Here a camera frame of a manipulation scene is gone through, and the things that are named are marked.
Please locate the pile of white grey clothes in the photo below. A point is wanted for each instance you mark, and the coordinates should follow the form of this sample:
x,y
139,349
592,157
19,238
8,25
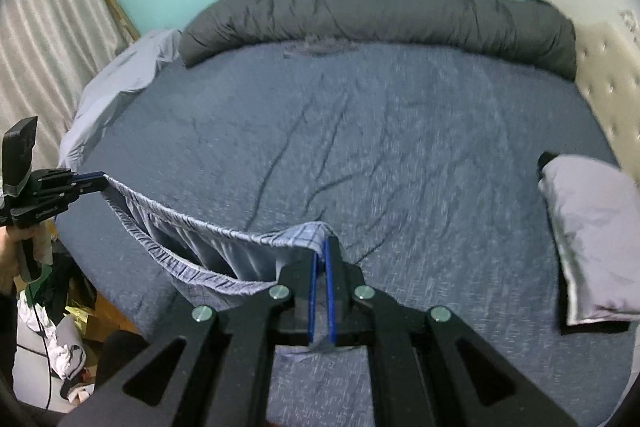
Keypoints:
x,y
65,352

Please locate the wooden frame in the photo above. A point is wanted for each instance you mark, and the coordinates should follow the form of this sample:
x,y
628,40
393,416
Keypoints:
x,y
117,7

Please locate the light blue plaid shorts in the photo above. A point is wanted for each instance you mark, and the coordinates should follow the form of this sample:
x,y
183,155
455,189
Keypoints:
x,y
210,247

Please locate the light grey pillow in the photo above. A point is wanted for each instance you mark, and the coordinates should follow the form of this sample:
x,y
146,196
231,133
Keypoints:
x,y
595,237

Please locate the cream tufted headboard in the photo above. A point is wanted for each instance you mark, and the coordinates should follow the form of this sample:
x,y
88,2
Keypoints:
x,y
607,72

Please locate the bed with blue patterned sheet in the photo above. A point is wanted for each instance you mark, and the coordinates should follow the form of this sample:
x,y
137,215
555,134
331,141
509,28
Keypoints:
x,y
400,157

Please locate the dark grey crumpled cloth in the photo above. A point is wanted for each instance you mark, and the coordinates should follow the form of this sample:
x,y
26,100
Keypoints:
x,y
317,47

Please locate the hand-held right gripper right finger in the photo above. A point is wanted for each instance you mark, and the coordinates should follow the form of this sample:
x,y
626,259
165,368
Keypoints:
x,y
330,287

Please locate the white pleated curtain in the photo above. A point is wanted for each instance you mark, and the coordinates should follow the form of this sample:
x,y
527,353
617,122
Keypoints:
x,y
45,32

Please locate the yellow green packet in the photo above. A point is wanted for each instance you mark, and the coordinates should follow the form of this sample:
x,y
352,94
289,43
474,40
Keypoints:
x,y
77,311

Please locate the person's left hand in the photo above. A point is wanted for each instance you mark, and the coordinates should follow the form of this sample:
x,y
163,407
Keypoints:
x,y
7,257

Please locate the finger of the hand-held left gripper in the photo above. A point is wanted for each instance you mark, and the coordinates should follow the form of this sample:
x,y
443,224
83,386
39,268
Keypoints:
x,y
75,179
55,204

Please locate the light grey bed sheet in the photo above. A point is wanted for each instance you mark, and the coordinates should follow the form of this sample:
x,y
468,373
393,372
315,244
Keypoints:
x,y
115,87

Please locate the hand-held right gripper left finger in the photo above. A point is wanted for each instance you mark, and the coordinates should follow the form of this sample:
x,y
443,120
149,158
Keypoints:
x,y
312,287

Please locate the rolled dark grey duvet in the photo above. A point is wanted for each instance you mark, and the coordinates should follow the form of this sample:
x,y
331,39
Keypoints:
x,y
380,14

